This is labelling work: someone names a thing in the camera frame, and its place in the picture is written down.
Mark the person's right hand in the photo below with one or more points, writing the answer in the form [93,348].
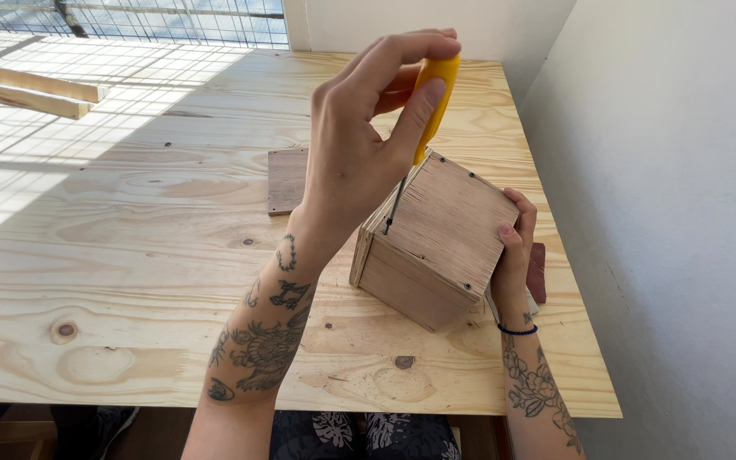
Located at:
[513,268]

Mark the person's left hand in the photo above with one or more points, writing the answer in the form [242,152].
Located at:
[345,153]

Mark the plywood box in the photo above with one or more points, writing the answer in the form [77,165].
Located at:
[438,243]

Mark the red-brown sanding block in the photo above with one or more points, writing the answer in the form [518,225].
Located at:
[537,271]

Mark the dark brown wooden board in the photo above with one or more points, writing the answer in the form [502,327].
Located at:
[287,181]

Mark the leaf patterned leggings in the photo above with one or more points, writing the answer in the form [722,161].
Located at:
[368,437]

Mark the light wooden strip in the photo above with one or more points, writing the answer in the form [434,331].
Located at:
[45,84]
[26,100]

